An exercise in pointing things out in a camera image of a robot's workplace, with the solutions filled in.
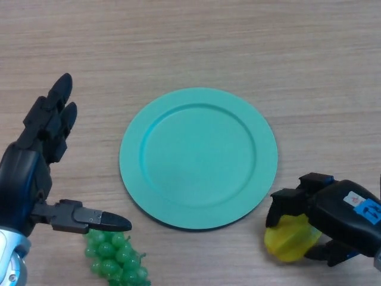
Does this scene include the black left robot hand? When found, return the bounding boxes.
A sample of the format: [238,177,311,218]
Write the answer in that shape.
[0,73,133,238]

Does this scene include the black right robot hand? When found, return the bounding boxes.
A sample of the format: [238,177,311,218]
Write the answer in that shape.
[265,172,381,268]

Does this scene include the yellow starfruit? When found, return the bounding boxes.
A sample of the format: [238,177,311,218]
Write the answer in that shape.
[264,213,322,263]

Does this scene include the green round plate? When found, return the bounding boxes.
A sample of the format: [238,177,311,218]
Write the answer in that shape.
[118,86,279,232]

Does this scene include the green grape bunch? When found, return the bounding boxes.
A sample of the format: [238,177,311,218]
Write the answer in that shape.
[83,229,151,286]

